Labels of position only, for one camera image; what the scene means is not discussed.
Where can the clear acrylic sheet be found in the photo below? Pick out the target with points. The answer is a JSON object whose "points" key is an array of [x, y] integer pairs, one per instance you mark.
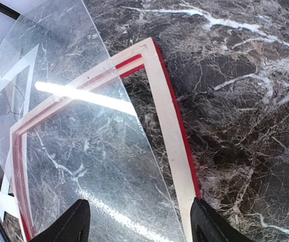
{"points": [[87, 150]]}

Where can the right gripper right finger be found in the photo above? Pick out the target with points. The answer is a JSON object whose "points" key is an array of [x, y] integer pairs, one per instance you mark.
{"points": [[208, 225]]}

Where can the white photo mat border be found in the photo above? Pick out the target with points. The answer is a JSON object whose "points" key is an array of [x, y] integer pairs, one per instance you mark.
{"points": [[17, 79]]}

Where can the wooden picture frame red edge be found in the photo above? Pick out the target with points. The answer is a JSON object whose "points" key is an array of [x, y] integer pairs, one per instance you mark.
{"points": [[143, 55]]}

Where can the left black corner post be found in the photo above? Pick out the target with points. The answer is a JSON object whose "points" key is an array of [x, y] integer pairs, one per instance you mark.
{"points": [[9, 12]]}

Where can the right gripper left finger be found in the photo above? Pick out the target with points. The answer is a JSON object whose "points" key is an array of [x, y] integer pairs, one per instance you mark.
{"points": [[72, 225]]}

